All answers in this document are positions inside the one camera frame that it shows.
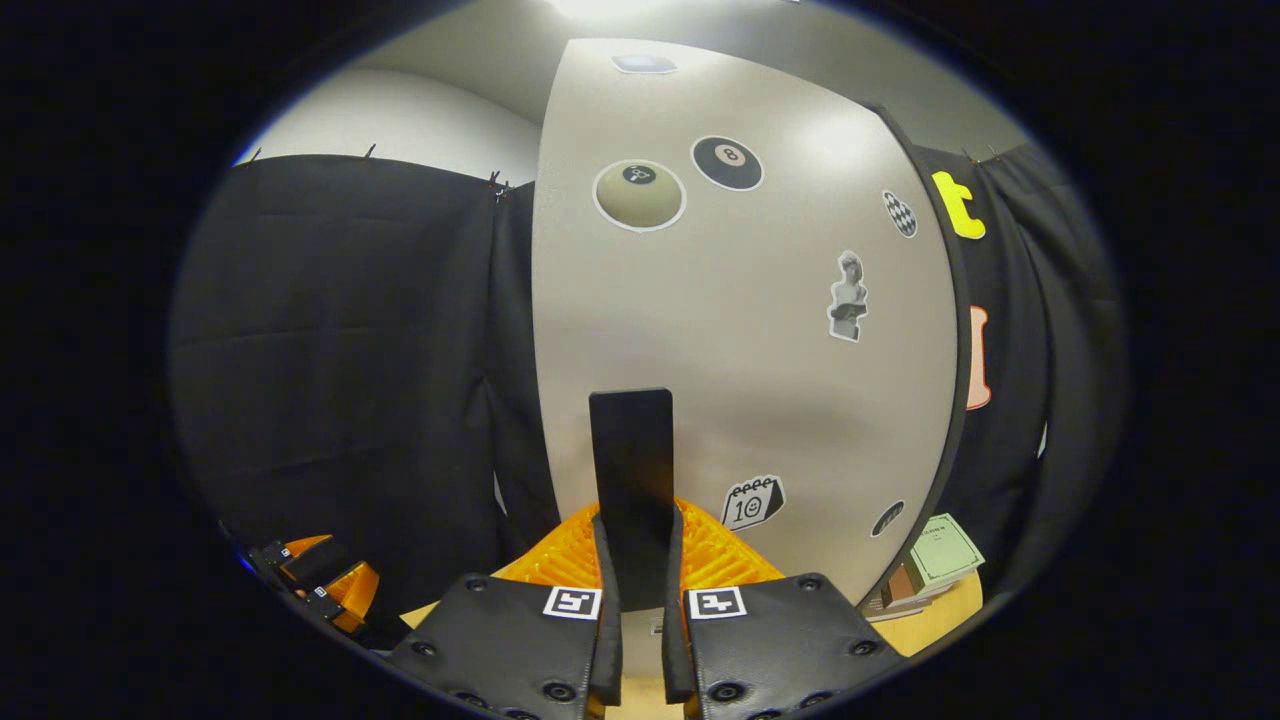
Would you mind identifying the light brown book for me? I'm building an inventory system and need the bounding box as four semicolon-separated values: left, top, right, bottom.
880;563;933;611

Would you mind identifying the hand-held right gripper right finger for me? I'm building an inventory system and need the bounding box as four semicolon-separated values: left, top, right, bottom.
662;498;906;720

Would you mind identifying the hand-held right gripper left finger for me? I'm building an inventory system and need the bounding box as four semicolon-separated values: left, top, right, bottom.
385;503;624;720

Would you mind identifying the black backdrop cloth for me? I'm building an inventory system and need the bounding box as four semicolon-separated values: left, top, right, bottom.
170;145;1131;626

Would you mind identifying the green book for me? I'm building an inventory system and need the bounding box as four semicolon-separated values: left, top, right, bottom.
907;513;987;590

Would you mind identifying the beige cabinet door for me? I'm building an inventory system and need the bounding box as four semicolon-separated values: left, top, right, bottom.
530;38;961;606

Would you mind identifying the black door handle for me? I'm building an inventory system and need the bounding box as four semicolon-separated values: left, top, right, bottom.
589;388;675;613

